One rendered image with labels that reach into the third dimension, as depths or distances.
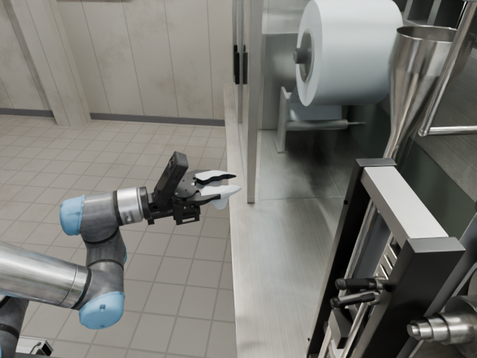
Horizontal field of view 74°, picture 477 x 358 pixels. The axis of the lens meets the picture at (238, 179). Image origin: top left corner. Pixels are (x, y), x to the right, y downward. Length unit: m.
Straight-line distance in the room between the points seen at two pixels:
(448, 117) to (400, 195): 0.69
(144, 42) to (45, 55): 0.97
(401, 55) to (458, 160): 0.42
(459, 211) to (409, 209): 0.67
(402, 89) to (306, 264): 0.55
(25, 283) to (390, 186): 0.55
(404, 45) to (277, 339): 0.70
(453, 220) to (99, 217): 0.92
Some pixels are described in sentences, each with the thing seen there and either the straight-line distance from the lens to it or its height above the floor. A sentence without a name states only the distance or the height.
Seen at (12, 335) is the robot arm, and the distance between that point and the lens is 0.90.
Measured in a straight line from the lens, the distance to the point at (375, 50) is 1.01.
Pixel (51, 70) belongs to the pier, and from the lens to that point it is 3.87.
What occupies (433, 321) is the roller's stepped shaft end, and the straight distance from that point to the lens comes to 0.42.
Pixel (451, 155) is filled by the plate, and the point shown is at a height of 1.19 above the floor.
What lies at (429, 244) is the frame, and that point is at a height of 1.44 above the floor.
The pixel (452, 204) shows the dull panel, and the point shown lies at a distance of 1.08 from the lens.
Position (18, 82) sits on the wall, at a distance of 4.46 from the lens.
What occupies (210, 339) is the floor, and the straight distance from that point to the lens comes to 1.87.
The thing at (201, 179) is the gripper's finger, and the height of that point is 1.25.
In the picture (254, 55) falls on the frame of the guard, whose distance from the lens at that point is 0.91.
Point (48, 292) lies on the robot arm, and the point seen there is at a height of 1.21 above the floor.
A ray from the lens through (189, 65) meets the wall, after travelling 3.45.
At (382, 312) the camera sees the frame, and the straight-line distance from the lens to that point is 0.43.
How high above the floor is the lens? 1.67
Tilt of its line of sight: 37 degrees down
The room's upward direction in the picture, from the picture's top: straight up
